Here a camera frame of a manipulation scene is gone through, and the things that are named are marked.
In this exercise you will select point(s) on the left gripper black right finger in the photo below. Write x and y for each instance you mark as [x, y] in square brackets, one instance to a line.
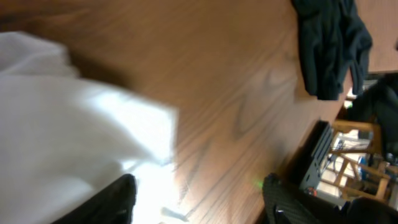
[285, 203]

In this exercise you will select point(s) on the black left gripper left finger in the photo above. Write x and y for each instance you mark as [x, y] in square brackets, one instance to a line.
[113, 205]

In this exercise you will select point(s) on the white printed t-shirt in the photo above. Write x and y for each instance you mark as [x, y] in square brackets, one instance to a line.
[65, 138]

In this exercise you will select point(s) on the black garment with red collar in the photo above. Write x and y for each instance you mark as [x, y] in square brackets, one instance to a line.
[332, 41]

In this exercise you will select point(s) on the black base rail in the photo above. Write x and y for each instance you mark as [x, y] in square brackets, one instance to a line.
[306, 168]

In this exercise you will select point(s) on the wooden chair frame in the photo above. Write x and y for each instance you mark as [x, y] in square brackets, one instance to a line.
[344, 126]

